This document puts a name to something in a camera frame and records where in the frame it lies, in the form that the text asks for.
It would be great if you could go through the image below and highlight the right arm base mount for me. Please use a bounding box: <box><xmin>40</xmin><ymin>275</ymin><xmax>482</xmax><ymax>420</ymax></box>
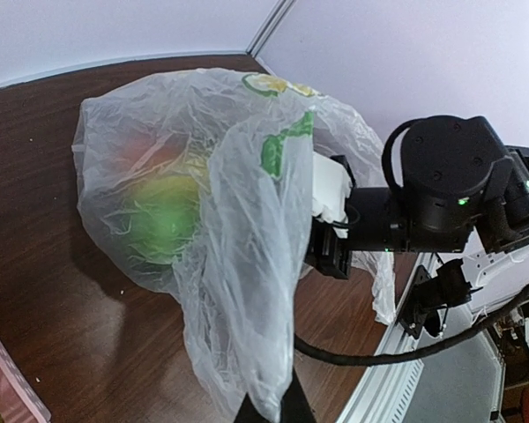
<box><xmin>398</xmin><ymin>258</ymin><xmax>480</xmax><ymax>340</ymax></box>

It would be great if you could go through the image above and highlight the pink perforated plastic basket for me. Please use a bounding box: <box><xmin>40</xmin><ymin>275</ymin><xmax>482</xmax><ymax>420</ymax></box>
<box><xmin>0</xmin><ymin>340</ymin><xmax>51</xmax><ymax>423</ymax></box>

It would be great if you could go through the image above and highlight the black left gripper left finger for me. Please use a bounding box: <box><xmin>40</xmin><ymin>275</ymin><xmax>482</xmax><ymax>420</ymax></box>
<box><xmin>234</xmin><ymin>395</ymin><xmax>258</xmax><ymax>423</ymax></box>

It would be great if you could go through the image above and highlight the clear plastic bag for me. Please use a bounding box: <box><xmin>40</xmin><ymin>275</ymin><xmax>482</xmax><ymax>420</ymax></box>
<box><xmin>72</xmin><ymin>68</ymin><xmax>384</xmax><ymax>422</ymax></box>

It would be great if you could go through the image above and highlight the aluminium corner post right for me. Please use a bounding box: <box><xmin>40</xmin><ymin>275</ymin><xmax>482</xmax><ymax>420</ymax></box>
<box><xmin>245</xmin><ymin>0</ymin><xmax>296</xmax><ymax>58</ymax></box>

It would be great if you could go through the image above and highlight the dark red fruit in bag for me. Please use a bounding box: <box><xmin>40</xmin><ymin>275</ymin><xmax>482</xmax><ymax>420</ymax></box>
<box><xmin>115</xmin><ymin>133</ymin><xmax>189</xmax><ymax>172</ymax></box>

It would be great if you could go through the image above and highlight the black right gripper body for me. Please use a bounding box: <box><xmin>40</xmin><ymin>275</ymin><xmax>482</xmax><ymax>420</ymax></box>
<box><xmin>304</xmin><ymin>115</ymin><xmax>514</xmax><ymax>279</ymax></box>

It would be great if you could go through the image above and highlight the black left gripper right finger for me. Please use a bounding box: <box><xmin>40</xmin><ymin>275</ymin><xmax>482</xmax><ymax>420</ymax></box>
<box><xmin>280</xmin><ymin>368</ymin><xmax>317</xmax><ymax>423</ymax></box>

